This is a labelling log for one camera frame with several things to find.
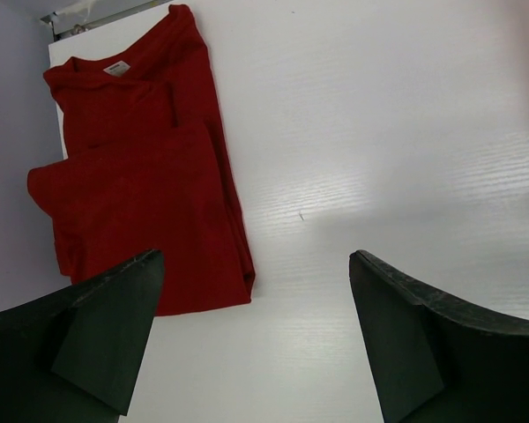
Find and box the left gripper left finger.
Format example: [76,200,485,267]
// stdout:
[0,250,165,422]

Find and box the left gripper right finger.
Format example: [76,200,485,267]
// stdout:
[349,250,529,422]

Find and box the red folded t-shirt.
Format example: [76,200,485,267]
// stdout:
[27,5,256,315]

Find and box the aluminium table edge rail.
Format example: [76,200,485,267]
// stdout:
[40,0,169,41]

